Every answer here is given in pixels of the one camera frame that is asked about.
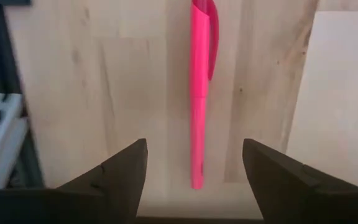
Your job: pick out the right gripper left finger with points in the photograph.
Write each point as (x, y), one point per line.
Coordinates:
(113, 186)

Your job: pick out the pink clip-cap highlighter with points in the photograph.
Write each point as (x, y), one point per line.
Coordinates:
(199, 93)

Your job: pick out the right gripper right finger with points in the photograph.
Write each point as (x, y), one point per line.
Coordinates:
(291, 193)

